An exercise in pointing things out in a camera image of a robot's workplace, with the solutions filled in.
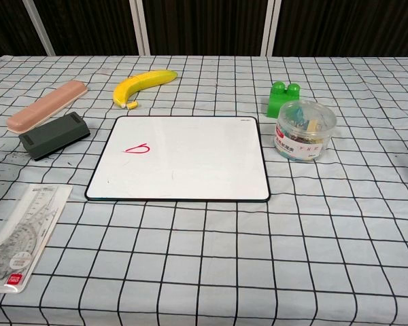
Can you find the green building block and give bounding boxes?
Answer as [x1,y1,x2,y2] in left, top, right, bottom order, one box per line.
[267,81,301,120]

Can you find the ruler set in clear package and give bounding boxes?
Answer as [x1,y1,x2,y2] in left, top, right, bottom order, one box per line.
[0,183,73,300]

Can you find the dark grey whiteboard eraser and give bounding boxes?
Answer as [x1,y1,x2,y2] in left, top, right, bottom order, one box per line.
[18,111,92,162]

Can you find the white partition frame post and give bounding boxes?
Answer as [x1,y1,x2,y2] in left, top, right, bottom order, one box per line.
[22,0,55,57]
[260,0,282,57]
[129,0,151,56]

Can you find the yellow toy banana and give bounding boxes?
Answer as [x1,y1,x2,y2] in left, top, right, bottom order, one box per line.
[112,69,179,110]

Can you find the clear jar of binder clips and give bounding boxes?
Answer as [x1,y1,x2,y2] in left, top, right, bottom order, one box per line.
[273,100,337,162]

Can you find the white dry-erase board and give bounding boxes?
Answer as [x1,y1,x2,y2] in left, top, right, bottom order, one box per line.
[84,115,271,203]

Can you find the black-checked pale blue tablecloth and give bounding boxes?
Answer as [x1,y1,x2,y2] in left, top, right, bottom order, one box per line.
[0,55,408,326]

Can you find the pink flat stick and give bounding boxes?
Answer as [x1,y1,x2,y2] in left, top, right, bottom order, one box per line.
[5,79,88,134]

